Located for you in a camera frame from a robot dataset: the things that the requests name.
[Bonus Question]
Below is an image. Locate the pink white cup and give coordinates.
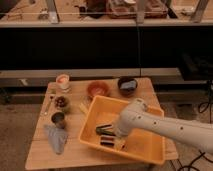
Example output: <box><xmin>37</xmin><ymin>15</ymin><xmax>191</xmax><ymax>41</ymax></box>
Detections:
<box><xmin>56</xmin><ymin>74</ymin><xmax>70</xmax><ymax>92</ymax></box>

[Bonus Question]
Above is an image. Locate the yellow plastic tray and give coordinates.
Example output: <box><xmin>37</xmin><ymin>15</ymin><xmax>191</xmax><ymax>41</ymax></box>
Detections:
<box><xmin>79</xmin><ymin>96</ymin><xmax>165</xmax><ymax>164</ymax></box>

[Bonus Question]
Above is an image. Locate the orange bowl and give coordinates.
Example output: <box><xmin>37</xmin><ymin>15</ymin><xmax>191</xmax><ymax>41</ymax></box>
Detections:
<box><xmin>87</xmin><ymin>81</ymin><xmax>110</xmax><ymax>99</ymax></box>

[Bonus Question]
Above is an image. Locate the small yellow wooden piece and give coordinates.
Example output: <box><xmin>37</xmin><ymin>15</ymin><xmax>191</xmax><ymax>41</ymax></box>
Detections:
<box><xmin>79</xmin><ymin>103</ymin><xmax>88</xmax><ymax>115</ymax></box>

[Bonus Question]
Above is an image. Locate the blue grey cloth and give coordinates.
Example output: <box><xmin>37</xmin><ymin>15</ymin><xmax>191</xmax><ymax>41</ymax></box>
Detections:
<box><xmin>44</xmin><ymin>125</ymin><xmax>68</xmax><ymax>155</ymax></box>

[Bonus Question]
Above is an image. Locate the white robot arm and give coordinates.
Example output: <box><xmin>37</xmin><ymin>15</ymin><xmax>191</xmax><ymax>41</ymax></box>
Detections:
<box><xmin>114</xmin><ymin>98</ymin><xmax>213</xmax><ymax>155</ymax></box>

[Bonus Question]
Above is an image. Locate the dark bowl with cloth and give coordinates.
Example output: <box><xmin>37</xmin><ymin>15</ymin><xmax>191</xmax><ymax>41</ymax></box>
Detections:
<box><xmin>117</xmin><ymin>77</ymin><xmax>138</xmax><ymax>96</ymax></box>

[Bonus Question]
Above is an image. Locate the metal spoon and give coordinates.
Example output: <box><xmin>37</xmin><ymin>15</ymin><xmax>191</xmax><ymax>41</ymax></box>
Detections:
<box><xmin>44</xmin><ymin>96</ymin><xmax>54</xmax><ymax>115</ymax></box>

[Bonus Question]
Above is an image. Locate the long wooden shelf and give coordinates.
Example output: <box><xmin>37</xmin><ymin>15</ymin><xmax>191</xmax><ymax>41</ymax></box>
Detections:
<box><xmin>0</xmin><ymin>0</ymin><xmax>213</xmax><ymax>28</ymax></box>

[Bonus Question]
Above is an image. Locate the black floor cable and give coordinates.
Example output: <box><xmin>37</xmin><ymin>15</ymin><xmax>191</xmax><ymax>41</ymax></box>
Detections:
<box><xmin>169</xmin><ymin>79</ymin><xmax>213</xmax><ymax>171</ymax></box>

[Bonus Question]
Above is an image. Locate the metal can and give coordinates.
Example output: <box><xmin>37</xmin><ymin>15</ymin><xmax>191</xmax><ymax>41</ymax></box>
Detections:
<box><xmin>51</xmin><ymin>112</ymin><xmax>66</xmax><ymax>129</ymax></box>

